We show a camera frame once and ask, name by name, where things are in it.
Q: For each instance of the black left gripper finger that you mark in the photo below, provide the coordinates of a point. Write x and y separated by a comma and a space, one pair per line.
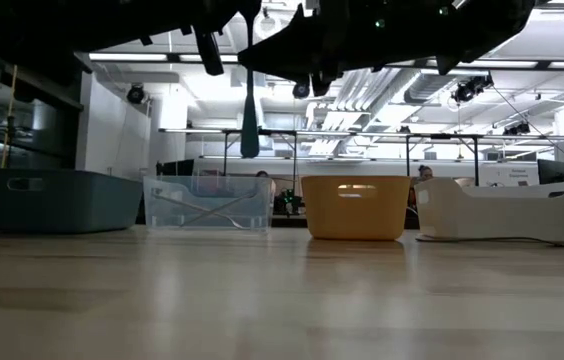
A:
237, 5
237, 16

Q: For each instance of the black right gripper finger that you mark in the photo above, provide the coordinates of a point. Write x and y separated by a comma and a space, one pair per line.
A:
297, 62
297, 40

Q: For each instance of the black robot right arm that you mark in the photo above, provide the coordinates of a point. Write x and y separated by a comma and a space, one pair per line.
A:
492, 30

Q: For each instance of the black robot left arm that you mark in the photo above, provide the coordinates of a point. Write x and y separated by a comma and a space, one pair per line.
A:
62, 25

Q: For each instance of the black round ceiling spotlight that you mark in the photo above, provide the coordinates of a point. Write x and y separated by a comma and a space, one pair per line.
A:
301, 90
135, 95

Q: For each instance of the white round ceiling lamp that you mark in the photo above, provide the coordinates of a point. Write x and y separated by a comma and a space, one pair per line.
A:
267, 22

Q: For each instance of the person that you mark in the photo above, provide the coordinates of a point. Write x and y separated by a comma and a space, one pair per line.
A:
423, 173
262, 174

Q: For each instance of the black device green light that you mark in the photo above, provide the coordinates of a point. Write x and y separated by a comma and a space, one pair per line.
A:
288, 202

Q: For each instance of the clear plastic bin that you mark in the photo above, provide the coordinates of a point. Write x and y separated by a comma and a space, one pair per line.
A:
262, 205

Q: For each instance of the black monitor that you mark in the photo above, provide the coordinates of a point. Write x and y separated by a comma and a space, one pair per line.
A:
177, 167
552, 171

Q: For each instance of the orange plastic bin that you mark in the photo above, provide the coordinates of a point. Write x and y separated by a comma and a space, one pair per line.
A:
357, 215

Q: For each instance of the white plastic bin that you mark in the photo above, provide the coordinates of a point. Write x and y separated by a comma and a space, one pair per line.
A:
502, 215

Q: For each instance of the dark teal plastic bin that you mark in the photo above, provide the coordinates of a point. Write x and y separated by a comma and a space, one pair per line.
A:
62, 200

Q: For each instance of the long black frame table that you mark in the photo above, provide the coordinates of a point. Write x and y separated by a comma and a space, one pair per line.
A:
442, 135

